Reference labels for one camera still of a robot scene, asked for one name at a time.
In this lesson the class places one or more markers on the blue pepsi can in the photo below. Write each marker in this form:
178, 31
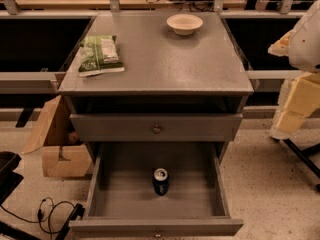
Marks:
160, 181

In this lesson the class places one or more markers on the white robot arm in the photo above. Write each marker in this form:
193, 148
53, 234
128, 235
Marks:
299, 97

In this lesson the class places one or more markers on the grey drawer cabinet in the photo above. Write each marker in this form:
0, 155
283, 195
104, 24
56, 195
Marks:
164, 73

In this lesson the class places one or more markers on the closed grey top drawer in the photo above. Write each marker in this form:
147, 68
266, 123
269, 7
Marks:
156, 127

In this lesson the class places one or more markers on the open grey middle drawer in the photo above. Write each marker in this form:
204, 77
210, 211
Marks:
122, 201

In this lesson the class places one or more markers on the green chip bag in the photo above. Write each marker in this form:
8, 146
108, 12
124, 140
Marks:
99, 55

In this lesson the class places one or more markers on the brown cardboard box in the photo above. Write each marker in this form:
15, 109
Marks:
53, 135

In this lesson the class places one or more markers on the black chair base leg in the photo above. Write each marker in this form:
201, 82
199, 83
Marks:
304, 154

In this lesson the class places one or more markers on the black bin at left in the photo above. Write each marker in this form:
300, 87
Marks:
9, 180

